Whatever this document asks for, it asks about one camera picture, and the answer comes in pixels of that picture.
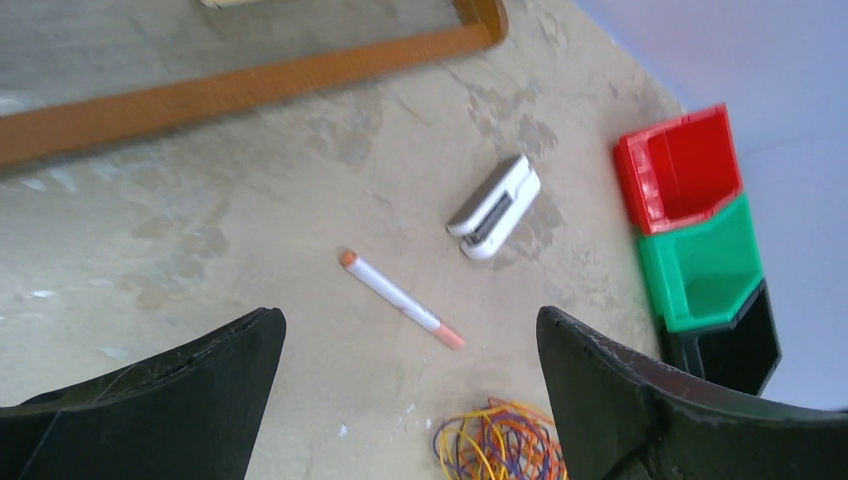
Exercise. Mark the red plastic bin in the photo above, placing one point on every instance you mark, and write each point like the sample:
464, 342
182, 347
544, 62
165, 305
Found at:
679, 172

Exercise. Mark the black plastic bin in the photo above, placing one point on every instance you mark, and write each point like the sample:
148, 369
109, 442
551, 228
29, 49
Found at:
741, 355

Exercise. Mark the green plastic bin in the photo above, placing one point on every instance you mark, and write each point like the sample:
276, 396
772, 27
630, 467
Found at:
700, 276

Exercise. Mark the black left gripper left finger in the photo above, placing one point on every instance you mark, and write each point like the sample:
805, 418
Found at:
192, 412

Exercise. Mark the white stapler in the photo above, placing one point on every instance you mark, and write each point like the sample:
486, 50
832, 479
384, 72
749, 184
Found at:
492, 212

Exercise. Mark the white marker with orange cap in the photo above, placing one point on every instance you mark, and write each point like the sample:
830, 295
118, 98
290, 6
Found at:
399, 298

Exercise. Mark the wooden shelf rack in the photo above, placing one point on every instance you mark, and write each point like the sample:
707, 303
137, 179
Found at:
84, 125

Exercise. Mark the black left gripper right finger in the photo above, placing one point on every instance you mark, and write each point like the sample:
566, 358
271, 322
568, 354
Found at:
620, 414

